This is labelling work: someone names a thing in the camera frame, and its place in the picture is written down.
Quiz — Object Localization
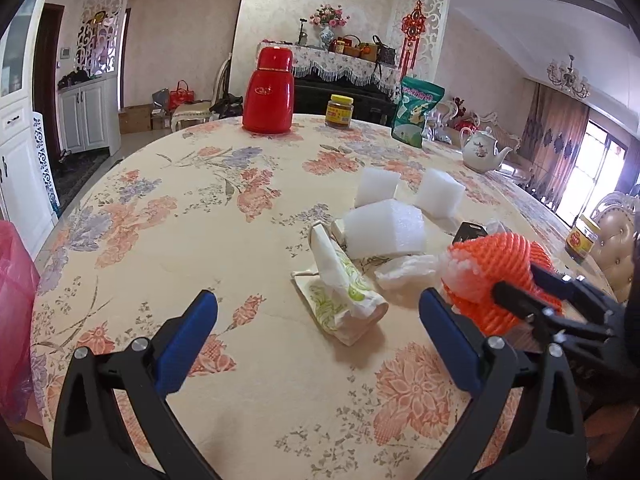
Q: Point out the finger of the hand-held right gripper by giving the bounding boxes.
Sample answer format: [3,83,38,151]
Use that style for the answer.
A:
[530,262,626,313]
[491,281,618,348]

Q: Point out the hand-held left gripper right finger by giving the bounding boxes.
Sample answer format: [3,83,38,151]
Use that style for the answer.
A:
[419,287,588,480]

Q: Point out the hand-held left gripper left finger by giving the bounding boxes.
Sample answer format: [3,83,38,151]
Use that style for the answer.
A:
[52,290,221,480]

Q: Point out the orange foam fruit net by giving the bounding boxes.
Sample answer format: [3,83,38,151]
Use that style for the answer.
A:
[440,234,565,336]

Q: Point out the floral paper tissue packet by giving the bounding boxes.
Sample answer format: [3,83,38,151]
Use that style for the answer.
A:
[291,222,390,347]

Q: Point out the large white foam block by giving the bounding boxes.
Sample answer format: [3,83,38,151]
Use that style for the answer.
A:
[342,199,427,257]

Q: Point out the pink plastic bag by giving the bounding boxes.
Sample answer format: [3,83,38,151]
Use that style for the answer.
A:
[0,220,41,426]

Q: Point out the yellow label glass jar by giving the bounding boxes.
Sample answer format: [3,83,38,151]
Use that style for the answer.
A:
[565,214,601,265]

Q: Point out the beige tufted dining chair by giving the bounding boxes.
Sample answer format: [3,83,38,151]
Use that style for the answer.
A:
[590,192,636,303]

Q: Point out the crumpled white plastic wrap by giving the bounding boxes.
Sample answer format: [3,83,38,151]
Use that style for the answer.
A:
[374,254,443,293]

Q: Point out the small black object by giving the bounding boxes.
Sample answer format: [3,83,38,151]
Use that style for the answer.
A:
[451,221,488,247]

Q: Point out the brown patterned curtain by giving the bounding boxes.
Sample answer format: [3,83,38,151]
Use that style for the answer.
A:
[519,82,592,212]

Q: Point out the white floral teapot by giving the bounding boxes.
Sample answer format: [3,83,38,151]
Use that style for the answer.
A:
[458,126,514,174]

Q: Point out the ornate white sofa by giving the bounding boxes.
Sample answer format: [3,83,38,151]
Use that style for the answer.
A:
[440,99,532,181]

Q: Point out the crystal chandelier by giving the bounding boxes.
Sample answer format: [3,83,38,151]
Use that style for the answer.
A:
[546,54,592,99]

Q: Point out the cardboard box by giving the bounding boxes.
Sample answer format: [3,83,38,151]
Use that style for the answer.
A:
[118,105,152,134]

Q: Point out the white lattice panel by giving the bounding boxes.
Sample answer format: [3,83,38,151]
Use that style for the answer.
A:
[31,111,62,220]

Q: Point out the green snack bag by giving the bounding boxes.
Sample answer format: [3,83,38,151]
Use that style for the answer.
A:
[390,76,446,148]

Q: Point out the cream upholstered chair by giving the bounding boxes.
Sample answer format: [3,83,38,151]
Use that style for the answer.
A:
[171,55,235,132]

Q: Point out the red handbag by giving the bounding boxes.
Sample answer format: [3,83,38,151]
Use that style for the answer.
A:
[169,80,197,109]

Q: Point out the low white cabinet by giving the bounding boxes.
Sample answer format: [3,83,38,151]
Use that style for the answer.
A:
[56,74,122,157]

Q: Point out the yellow lid sauce jar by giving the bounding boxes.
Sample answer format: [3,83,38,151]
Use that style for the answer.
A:
[325,93,354,129]

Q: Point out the red thermos jug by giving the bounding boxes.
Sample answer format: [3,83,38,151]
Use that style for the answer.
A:
[242,46,296,135]

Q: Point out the tall white cupboard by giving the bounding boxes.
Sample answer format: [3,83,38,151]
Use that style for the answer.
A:
[0,0,57,258]

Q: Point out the black piano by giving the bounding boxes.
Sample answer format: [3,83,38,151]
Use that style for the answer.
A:
[292,77,401,127]

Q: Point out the brown handbag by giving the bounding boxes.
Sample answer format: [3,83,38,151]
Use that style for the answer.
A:
[372,35,399,64]

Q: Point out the lace piano cover cloth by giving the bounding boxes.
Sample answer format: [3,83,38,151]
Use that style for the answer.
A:
[257,40,407,92]

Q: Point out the vase of pink flowers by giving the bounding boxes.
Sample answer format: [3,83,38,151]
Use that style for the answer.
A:
[309,4,349,52]

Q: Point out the red knot wall hanging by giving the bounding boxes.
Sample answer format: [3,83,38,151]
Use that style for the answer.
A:
[399,0,429,70]

